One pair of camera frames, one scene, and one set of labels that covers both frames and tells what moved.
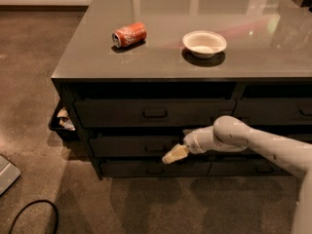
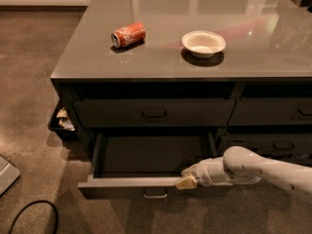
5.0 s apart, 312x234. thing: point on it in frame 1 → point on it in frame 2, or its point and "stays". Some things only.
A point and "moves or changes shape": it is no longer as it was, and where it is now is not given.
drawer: x=133 y=145 moves or changes shape
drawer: x=273 y=110 stays
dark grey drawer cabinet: x=145 y=63 stays
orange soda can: x=130 y=34 stays
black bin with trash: x=64 y=121 stays
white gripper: x=194 y=143 → x=204 y=175
